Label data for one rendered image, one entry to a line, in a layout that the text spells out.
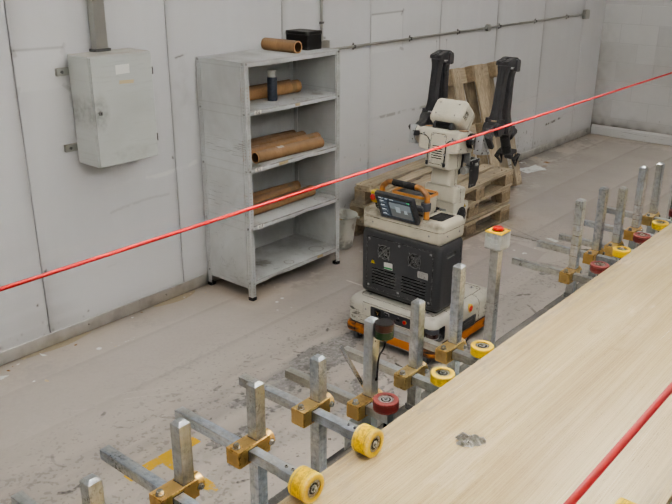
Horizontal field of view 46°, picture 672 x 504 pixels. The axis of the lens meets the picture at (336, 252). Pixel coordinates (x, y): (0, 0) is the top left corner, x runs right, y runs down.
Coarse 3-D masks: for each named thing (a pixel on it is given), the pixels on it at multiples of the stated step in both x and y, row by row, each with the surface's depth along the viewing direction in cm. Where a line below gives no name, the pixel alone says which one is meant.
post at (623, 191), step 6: (624, 186) 388; (618, 192) 388; (624, 192) 387; (618, 198) 389; (624, 198) 387; (618, 204) 390; (624, 204) 389; (618, 210) 391; (624, 210) 391; (618, 216) 392; (618, 222) 393; (618, 228) 394; (618, 234) 394; (612, 240) 397; (618, 240) 395; (618, 258) 401
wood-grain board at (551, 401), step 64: (640, 256) 359; (576, 320) 297; (640, 320) 297; (448, 384) 253; (512, 384) 253; (576, 384) 254; (640, 384) 254; (384, 448) 221; (448, 448) 221; (512, 448) 221; (576, 448) 221; (640, 448) 221
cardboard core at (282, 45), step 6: (264, 42) 528; (270, 42) 525; (276, 42) 522; (282, 42) 519; (288, 42) 516; (294, 42) 513; (300, 42) 516; (264, 48) 531; (270, 48) 527; (276, 48) 523; (282, 48) 519; (288, 48) 516; (294, 48) 513; (300, 48) 518
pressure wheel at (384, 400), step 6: (378, 396) 245; (384, 396) 244; (390, 396) 246; (396, 396) 245; (378, 402) 242; (384, 402) 242; (390, 402) 242; (396, 402) 242; (378, 408) 242; (384, 408) 241; (390, 408) 241; (396, 408) 242; (384, 414) 242; (390, 414) 242; (384, 426) 247
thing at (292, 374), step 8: (288, 368) 271; (288, 376) 269; (296, 376) 267; (304, 376) 266; (304, 384) 265; (328, 384) 261; (336, 392) 256; (344, 392) 256; (336, 400) 257; (344, 400) 254; (368, 408) 248; (376, 416) 246; (384, 416) 244; (392, 416) 246
